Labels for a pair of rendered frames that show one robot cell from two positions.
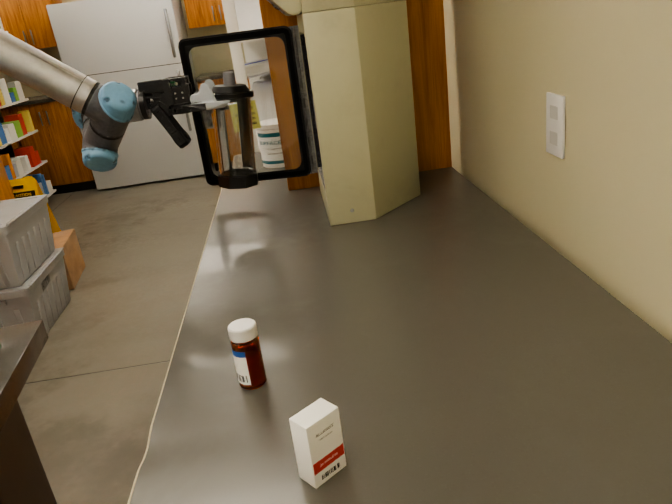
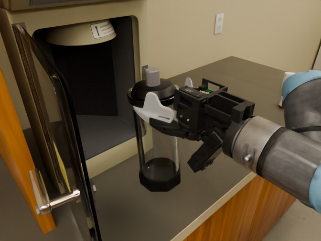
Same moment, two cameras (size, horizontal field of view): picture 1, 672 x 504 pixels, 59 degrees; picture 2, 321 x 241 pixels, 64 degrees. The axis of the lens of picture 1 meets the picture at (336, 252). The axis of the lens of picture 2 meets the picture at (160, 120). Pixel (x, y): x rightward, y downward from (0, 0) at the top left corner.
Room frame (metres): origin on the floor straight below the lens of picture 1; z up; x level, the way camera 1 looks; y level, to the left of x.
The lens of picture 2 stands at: (1.75, 0.57, 1.48)
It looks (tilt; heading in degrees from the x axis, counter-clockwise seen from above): 32 degrees down; 232
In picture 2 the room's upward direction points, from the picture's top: straight up
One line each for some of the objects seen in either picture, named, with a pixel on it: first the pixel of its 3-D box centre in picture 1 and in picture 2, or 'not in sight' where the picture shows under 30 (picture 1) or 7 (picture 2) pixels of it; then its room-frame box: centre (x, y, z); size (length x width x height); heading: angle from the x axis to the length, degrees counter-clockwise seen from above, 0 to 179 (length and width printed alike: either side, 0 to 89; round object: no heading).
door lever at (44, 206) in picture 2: not in sight; (51, 186); (1.71, 0.26, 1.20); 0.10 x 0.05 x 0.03; 84
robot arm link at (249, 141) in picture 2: (133, 105); (255, 144); (1.46, 0.43, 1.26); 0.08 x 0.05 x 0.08; 3
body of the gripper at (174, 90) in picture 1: (167, 97); (212, 117); (1.46, 0.35, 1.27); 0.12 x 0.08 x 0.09; 93
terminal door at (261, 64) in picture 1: (247, 109); (61, 157); (1.67, 0.19, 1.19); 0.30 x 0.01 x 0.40; 84
